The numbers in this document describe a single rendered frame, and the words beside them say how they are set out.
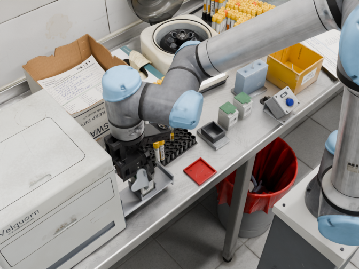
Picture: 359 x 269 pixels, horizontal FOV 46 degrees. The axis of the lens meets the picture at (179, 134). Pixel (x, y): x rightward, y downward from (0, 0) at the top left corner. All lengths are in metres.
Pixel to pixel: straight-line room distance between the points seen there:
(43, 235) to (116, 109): 0.30
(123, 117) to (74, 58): 0.65
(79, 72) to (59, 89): 0.09
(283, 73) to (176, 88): 0.67
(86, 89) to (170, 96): 0.61
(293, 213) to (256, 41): 0.50
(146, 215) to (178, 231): 0.97
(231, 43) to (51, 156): 0.42
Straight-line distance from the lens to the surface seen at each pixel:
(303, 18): 0.76
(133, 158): 0.94
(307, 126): 2.59
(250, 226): 1.96
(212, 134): 1.26
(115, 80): 0.79
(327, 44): 1.67
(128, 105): 0.80
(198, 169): 1.19
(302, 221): 1.11
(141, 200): 1.09
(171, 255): 2.03
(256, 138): 1.29
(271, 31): 0.78
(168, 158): 1.20
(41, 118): 0.96
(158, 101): 0.78
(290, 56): 1.55
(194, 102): 0.77
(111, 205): 0.98
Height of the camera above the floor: 1.84
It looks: 49 degrees down
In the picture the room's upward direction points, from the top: straight up
